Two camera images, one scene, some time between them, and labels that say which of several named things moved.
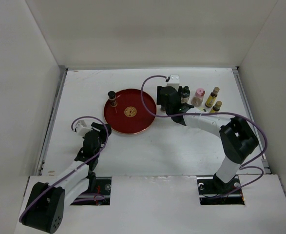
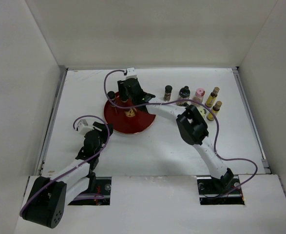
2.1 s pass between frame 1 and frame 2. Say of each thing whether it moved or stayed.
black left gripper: stayed
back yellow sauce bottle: stayed
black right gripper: moved
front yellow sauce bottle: stayed
